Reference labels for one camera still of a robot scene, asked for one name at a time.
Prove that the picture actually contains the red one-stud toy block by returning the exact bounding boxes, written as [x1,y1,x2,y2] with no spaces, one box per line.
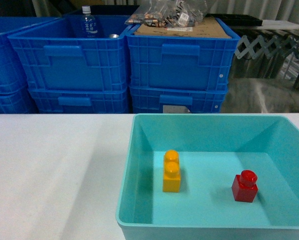
[231,169,258,203]

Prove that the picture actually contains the yellow two-stud toy block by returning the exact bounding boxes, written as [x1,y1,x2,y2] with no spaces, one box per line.
[162,149,181,193]

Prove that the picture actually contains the blue crate lower right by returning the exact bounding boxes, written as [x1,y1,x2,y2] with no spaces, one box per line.
[129,86,228,114]

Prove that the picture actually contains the blue crate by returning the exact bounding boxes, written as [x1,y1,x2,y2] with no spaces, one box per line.
[0,16,57,95]
[8,15,129,92]
[126,18,240,91]
[28,89,130,114]
[129,86,228,114]
[0,87,39,114]

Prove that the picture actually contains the blue crate upper right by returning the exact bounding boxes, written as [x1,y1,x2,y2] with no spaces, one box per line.
[126,18,240,91]

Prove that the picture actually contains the teal plastic tray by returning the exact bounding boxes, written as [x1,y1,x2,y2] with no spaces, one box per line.
[116,113,299,240]

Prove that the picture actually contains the silver can top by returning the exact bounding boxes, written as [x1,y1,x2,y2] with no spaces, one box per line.
[108,34,120,39]

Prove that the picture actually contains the blue crate lower middle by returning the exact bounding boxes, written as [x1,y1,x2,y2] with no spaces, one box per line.
[28,89,130,114]

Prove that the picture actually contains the clear bag of parts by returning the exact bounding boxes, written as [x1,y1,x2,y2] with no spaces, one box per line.
[125,0,214,28]

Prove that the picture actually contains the clear water bottle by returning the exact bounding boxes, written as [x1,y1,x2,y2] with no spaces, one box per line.
[80,5,99,38]

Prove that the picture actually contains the brown cardboard sheet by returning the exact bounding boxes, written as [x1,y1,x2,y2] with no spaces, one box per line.
[133,17,231,39]

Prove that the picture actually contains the blue crate upper middle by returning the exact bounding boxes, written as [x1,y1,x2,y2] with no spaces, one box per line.
[8,15,129,92]

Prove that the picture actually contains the black tray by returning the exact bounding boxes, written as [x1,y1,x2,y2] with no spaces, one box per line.
[206,13,263,27]

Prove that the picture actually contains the expandable roller conveyor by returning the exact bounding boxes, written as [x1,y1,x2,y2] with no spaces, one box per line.
[235,29,299,60]

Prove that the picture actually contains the blue crate lower left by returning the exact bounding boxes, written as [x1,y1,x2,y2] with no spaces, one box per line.
[0,87,39,114]

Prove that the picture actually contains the blue crate upper left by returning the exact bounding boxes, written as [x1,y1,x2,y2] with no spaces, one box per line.
[0,16,57,95]

